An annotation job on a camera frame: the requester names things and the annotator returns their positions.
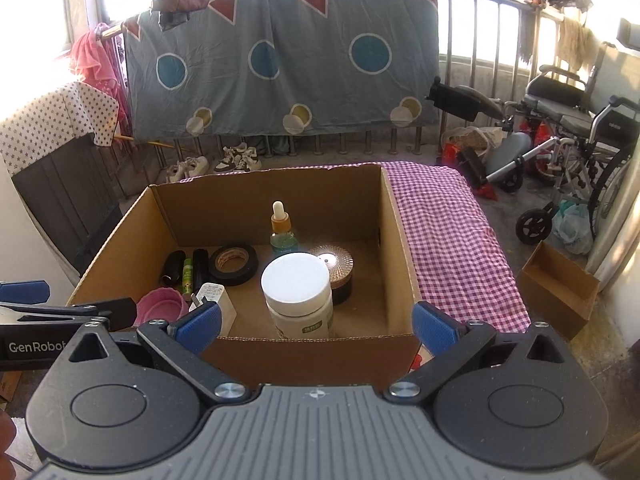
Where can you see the pink hanging garment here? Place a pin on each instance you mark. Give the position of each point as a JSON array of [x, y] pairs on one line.
[[95, 60]]

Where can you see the white lidded jar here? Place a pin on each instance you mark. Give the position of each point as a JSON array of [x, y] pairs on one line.
[[295, 285]]

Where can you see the green tube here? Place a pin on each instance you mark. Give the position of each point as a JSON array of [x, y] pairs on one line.
[[187, 275]]

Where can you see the blue sheet with circles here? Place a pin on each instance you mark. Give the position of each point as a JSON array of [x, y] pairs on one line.
[[300, 85]]

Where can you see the black padded rest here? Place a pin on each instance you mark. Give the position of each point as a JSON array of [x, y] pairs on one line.
[[462, 97]]

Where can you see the beige cloth bag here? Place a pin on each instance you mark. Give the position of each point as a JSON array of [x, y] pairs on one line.
[[472, 137]]

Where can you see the pink bowl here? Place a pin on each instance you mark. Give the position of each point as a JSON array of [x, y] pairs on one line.
[[160, 305]]

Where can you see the black tape roll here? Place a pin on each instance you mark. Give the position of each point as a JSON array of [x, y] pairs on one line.
[[247, 267]]

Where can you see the person's left hand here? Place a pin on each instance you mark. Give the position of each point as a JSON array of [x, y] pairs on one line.
[[6, 432]]

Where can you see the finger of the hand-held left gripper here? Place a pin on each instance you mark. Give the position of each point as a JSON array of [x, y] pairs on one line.
[[25, 292], [115, 314]]

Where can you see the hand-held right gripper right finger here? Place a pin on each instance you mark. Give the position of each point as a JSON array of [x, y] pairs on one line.
[[434, 327]]

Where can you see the red plastic bag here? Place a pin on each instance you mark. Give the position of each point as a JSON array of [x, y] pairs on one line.
[[452, 154]]

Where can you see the dark slatted cabinet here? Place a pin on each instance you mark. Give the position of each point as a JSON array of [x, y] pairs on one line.
[[65, 200]]

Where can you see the small cardboard box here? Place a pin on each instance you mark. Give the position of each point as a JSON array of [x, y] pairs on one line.
[[555, 295]]

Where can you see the black car key fob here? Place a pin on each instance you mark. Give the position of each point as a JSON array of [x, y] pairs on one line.
[[172, 266]]

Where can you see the grey padded seat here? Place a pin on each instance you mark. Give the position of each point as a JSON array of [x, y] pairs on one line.
[[507, 152]]

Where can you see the red hanging bag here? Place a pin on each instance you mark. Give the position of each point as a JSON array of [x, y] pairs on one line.
[[537, 137]]

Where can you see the wheelchair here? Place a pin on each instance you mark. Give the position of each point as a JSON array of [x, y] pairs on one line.
[[570, 110]]

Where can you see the metal railing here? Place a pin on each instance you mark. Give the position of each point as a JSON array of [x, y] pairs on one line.
[[492, 35]]

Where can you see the white and green sneaker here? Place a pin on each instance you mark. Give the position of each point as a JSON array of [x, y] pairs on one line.
[[248, 156], [227, 160]]

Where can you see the black cylindrical tube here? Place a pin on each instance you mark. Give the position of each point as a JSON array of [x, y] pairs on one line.
[[200, 266]]

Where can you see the cream fringed cloth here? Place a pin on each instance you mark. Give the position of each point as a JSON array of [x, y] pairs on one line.
[[577, 45]]

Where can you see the brown jar with shiny lid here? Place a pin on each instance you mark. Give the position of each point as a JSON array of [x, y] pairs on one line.
[[340, 265]]

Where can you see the pale blue plastic bag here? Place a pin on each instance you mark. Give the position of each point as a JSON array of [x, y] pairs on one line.
[[572, 227]]

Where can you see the purple checked cloth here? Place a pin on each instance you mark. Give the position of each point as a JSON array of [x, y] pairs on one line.
[[450, 240]]

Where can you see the white charger plug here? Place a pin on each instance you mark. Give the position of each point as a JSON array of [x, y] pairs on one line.
[[215, 294]]

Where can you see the yellow stick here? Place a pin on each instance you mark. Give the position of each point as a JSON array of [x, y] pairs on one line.
[[145, 141]]

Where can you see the dropper bottle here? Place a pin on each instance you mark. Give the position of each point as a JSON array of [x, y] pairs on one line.
[[282, 237]]

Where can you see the white dotted cloth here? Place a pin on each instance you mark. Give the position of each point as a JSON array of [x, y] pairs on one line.
[[50, 120]]

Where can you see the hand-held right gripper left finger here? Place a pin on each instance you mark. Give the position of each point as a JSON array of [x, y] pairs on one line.
[[200, 327]]

